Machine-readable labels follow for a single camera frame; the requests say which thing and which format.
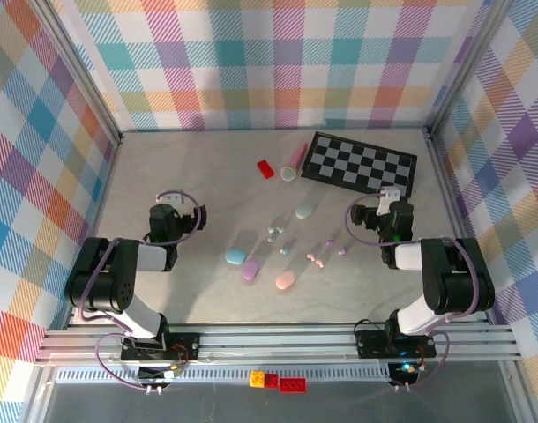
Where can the aluminium frame post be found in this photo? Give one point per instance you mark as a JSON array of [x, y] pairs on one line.
[[77, 66], [467, 66]]

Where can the small square red brick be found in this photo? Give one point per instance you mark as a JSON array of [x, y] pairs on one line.
[[271, 381]]

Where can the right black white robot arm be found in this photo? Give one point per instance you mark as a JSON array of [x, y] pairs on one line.
[[454, 282]]

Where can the black controller board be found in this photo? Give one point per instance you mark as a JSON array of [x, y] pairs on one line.
[[156, 374], [401, 372]]

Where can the black grey chessboard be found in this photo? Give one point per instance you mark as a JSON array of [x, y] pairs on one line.
[[361, 163]]

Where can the blue earbud case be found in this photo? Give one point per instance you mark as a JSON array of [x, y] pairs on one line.
[[235, 256]]

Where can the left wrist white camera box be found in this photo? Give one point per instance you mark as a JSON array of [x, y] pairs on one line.
[[169, 197]]

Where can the pink toy microphone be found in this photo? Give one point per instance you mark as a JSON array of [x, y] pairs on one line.
[[289, 173]]

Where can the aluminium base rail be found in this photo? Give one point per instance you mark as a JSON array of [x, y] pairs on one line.
[[273, 343]]

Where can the long red toy brick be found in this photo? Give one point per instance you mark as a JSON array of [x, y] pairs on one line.
[[293, 385]]

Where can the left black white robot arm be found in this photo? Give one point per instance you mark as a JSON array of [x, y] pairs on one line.
[[97, 286]]

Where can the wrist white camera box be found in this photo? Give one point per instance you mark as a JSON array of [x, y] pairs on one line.
[[389, 196], [169, 197]]

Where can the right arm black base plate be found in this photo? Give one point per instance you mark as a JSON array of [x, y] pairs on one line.
[[370, 343]]

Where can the purple earbud case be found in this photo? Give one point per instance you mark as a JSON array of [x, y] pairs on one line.
[[250, 269]]

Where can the yellow orange toy brick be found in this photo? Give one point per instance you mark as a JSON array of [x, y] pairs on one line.
[[257, 379]]

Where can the pink earbud case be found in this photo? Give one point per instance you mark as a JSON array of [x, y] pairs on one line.
[[286, 280]]

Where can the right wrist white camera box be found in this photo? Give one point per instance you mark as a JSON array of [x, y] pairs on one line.
[[389, 196]]

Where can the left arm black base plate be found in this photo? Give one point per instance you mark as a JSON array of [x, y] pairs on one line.
[[187, 341]]

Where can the aluminium side rail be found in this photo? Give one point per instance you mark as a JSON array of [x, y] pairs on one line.
[[445, 185], [109, 176]]

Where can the mint green earbud case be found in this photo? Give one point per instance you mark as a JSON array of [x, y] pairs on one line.
[[304, 211]]

